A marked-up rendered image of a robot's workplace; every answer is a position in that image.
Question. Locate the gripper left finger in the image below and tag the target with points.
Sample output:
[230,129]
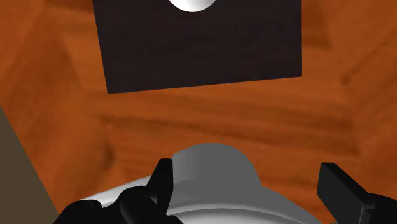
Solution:
[136,204]

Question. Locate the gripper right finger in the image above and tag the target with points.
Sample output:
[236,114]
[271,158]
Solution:
[344,194]

